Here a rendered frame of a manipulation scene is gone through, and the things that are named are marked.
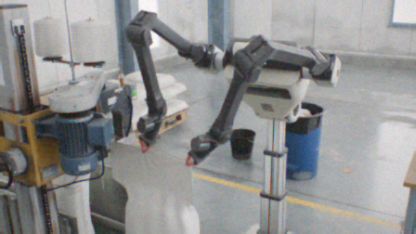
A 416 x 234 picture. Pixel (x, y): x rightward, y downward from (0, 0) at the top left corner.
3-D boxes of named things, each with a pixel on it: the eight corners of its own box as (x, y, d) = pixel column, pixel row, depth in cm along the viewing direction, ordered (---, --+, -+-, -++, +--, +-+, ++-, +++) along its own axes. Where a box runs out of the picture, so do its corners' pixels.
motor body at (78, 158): (106, 167, 183) (101, 111, 175) (80, 181, 171) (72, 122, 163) (81, 160, 191) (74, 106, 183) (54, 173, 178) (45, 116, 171)
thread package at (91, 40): (123, 59, 182) (119, 18, 177) (94, 66, 169) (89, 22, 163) (94, 56, 190) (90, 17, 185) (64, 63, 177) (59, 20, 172)
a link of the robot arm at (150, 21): (153, 6, 166) (135, 2, 171) (140, 38, 166) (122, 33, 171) (206, 48, 205) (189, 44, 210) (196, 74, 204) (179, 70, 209)
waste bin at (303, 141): (328, 166, 433) (332, 105, 413) (312, 188, 391) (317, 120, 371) (283, 158, 457) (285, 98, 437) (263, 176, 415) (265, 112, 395)
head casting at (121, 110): (134, 133, 227) (130, 78, 218) (100, 149, 207) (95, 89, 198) (93, 124, 242) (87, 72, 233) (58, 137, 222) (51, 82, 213)
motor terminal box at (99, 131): (115, 143, 180) (112, 116, 177) (107, 152, 171) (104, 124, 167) (96, 142, 181) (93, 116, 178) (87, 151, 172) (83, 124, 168)
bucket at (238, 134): (260, 153, 469) (260, 131, 461) (248, 163, 445) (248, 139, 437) (236, 149, 484) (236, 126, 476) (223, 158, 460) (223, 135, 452)
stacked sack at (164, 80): (178, 84, 570) (178, 73, 565) (159, 92, 535) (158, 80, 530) (139, 79, 603) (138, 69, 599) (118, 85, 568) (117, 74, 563)
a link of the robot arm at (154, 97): (151, 27, 168) (131, 22, 174) (141, 33, 165) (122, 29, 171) (171, 111, 196) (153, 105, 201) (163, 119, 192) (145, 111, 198)
